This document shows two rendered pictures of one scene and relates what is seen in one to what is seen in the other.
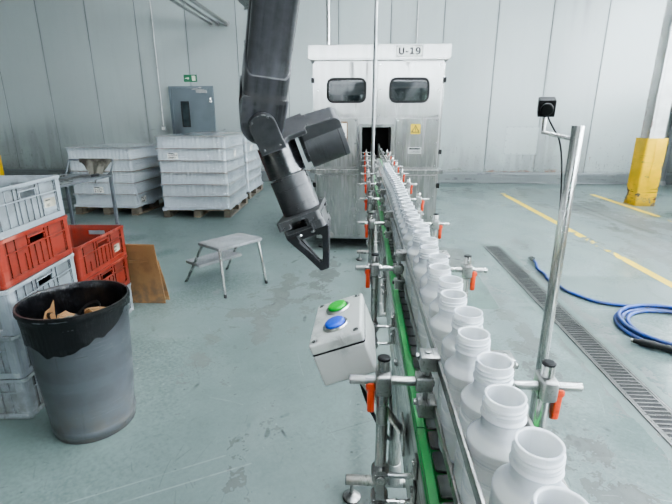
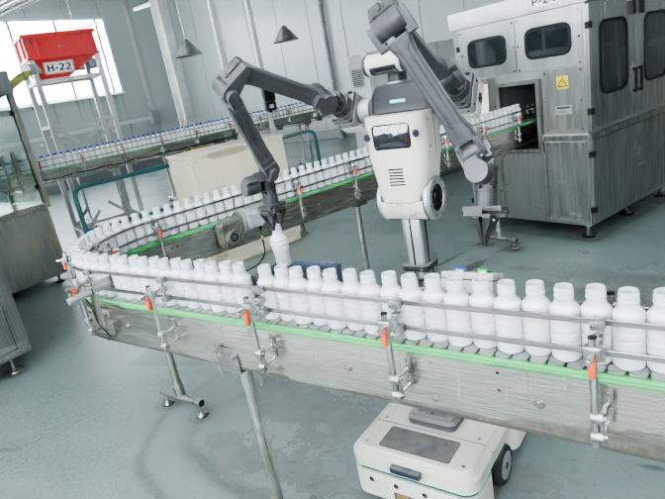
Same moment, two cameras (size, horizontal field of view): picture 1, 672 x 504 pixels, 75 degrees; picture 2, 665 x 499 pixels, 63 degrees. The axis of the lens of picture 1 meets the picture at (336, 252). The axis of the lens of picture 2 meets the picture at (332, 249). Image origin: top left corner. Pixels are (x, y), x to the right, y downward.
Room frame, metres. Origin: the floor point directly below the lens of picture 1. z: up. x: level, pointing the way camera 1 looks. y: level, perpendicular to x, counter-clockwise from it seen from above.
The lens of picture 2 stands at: (1.07, -1.30, 1.65)
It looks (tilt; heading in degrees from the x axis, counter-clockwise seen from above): 17 degrees down; 124
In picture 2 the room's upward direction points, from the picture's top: 10 degrees counter-clockwise
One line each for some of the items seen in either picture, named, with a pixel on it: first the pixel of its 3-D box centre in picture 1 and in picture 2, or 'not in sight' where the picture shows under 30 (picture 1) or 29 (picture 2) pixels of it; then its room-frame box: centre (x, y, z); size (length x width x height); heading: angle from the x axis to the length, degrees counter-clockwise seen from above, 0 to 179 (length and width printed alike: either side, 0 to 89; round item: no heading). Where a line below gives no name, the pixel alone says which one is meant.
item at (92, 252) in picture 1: (74, 251); not in sight; (2.82, 1.75, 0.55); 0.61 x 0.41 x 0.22; 179
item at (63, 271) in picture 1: (7, 290); not in sight; (2.10, 1.69, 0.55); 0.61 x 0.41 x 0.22; 4
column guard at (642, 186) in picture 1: (645, 171); not in sight; (7.45, -5.19, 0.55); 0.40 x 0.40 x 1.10; 87
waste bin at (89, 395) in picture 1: (85, 361); not in sight; (1.81, 1.16, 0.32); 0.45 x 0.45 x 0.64
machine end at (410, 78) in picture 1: (374, 149); not in sight; (5.48, -0.47, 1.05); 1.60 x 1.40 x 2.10; 177
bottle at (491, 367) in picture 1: (486, 428); (371, 302); (0.40, -0.16, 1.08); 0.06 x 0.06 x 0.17
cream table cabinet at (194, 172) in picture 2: not in sight; (237, 198); (-3.00, 3.10, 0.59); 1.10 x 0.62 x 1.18; 69
